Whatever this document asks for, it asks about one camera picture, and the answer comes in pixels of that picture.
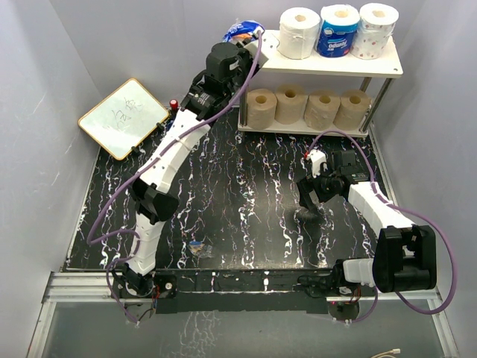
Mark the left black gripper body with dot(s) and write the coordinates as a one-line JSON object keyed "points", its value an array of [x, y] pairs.
{"points": [[244, 64]]}

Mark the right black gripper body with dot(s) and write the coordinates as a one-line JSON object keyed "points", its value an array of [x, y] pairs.
{"points": [[328, 181]]}

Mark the plastic blue tissue roll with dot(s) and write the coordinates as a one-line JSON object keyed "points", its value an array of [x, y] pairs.
{"points": [[248, 29]]}

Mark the brown paper roll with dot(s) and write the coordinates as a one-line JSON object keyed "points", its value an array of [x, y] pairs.
{"points": [[291, 102], [354, 105], [321, 109], [261, 108]]}

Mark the blue paper roll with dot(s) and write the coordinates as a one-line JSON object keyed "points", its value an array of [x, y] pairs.
{"points": [[337, 30]]}

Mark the white floral paper roll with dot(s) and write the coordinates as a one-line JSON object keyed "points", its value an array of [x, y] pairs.
{"points": [[376, 25]]}

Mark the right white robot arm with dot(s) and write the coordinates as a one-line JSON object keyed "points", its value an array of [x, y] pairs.
{"points": [[405, 255]]}

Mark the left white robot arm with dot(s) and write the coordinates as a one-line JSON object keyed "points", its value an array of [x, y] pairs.
{"points": [[213, 91]]}

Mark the white two-tier shelf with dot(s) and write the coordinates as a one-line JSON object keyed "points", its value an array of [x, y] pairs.
{"points": [[387, 66]]}

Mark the crumpled plastic wrapper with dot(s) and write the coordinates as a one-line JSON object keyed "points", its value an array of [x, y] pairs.
{"points": [[200, 249]]}

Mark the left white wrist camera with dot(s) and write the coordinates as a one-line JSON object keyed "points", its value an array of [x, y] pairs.
{"points": [[269, 47]]}

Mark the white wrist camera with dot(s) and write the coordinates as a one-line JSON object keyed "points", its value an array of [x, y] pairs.
{"points": [[269, 47], [317, 159]]}

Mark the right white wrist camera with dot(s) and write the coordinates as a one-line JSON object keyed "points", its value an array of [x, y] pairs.
{"points": [[317, 159]]}

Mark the small whiteboard wooden frame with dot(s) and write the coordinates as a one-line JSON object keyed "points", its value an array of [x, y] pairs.
{"points": [[123, 120]]}

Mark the white cable connector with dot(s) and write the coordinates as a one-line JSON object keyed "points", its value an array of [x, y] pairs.
{"points": [[393, 353]]}

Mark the aluminium rail frame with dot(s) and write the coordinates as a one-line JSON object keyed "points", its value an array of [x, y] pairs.
{"points": [[78, 319]]}

